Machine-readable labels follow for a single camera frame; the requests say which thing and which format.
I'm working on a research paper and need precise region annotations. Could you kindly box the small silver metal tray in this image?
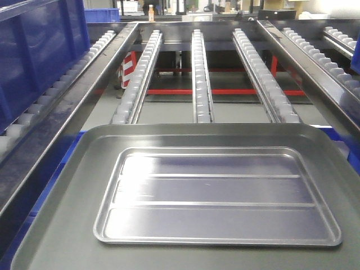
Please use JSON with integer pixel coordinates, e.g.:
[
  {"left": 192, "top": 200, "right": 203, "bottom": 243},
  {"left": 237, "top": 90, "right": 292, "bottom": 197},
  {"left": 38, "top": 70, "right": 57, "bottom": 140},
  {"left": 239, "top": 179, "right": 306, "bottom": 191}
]
[{"left": 93, "top": 146, "right": 342, "bottom": 247}]

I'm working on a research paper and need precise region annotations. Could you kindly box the black box in background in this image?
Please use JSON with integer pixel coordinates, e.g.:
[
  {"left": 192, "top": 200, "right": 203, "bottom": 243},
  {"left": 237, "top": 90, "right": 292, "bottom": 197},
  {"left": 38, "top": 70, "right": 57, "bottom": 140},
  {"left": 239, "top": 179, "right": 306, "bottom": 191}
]
[{"left": 258, "top": 9, "right": 296, "bottom": 20}]

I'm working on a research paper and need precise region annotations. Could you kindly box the large grey serving tray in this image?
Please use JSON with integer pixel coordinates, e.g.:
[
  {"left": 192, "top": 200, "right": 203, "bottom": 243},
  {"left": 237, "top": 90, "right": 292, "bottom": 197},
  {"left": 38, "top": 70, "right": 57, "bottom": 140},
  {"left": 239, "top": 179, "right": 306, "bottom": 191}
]
[{"left": 11, "top": 124, "right": 359, "bottom": 269}]

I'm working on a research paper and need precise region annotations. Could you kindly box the red white striped sign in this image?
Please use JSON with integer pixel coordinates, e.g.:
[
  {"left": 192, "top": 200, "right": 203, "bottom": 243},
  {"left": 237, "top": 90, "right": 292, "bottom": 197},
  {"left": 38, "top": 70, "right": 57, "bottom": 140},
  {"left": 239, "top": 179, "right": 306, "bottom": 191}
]
[{"left": 118, "top": 51, "right": 137, "bottom": 89}]

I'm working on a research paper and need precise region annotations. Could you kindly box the orange bottle in background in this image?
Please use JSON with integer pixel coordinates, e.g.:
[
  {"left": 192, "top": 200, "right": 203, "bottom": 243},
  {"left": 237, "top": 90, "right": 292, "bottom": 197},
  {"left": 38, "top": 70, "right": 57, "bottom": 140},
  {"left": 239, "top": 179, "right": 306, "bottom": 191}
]
[{"left": 148, "top": 4, "right": 155, "bottom": 22}]

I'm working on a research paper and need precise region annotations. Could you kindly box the distant blue bin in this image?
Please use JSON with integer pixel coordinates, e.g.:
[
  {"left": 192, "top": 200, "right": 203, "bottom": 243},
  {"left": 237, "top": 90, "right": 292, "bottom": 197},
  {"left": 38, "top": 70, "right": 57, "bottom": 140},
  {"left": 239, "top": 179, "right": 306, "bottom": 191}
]
[{"left": 84, "top": 8, "right": 120, "bottom": 23}]

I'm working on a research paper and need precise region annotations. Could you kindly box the blue plastic bin upper left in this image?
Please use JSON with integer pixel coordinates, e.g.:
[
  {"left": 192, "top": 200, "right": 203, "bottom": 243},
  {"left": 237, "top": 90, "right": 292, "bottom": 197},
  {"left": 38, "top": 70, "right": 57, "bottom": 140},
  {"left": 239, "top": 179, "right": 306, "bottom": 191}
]
[{"left": 1, "top": 1, "right": 90, "bottom": 131}]

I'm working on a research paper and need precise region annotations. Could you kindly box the centre roller conveyor rail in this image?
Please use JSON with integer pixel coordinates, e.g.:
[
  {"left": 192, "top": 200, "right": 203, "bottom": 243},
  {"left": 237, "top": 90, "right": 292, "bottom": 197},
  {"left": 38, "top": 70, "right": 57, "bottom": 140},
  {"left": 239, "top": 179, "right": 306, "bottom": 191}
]
[{"left": 191, "top": 29, "right": 214, "bottom": 123}]

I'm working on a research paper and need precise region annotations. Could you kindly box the roller conveyor rail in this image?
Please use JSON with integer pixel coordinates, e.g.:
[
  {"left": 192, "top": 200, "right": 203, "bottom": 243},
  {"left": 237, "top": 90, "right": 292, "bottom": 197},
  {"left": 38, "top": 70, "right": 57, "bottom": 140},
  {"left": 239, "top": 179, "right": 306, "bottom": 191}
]
[
  {"left": 110, "top": 30, "right": 163, "bottom": 125},
  {"left": 191, "top": 29, "right": 214, "bottom": 123},
  {"left": 233, "top": 28, "right": 302, "bottom": 123}
]

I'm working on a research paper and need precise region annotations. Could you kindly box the red floor frame bar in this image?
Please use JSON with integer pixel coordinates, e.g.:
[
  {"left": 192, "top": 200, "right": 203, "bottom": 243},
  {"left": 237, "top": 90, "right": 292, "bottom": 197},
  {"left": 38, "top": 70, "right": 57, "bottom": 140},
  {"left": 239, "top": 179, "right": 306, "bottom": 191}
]
[{"left": 147, "top": 88, "right": 305, "bottom": 96}]

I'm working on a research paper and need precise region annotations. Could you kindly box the left roller conveyor rail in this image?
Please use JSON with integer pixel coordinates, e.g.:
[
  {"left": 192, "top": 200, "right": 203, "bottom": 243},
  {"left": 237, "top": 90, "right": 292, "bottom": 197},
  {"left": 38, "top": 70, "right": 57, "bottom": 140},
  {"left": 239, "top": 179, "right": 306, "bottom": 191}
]
[{"left": 110, "top": 30, "right": 163, "bottom": 125}]

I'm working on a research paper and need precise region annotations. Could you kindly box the right roller conveyor rail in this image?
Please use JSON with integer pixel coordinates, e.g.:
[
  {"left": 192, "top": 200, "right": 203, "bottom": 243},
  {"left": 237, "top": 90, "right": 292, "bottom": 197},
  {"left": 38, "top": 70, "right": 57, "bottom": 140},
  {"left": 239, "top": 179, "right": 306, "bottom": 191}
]
[{"left": 233, "top": 28, "right": 302, "bottom": 123}]

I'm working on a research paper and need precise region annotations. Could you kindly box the right steel divider rail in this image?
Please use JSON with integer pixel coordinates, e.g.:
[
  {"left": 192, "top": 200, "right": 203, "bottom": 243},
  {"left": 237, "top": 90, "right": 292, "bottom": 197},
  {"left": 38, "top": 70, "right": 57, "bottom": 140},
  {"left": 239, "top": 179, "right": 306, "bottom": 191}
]
[{"left": 257, "top": 20, "right": 359, "bottom": 137}]

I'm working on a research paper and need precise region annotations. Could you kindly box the far right roller rail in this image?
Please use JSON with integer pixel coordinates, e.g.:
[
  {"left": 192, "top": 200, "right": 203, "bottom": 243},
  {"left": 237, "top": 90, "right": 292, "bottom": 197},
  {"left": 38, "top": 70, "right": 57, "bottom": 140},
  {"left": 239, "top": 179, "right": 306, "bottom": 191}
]
[{"left": 282, "top": 28, "right": 359, "bottom": 98}]

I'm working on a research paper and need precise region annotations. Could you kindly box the outermost right roller rail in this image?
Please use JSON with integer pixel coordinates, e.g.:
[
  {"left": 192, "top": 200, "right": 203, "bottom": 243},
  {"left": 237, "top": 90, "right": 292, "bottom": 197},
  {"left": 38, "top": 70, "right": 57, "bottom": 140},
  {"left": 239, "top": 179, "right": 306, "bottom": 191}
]
[{"left": 323, "top": 26, "right": 357, "bottom": 55}]

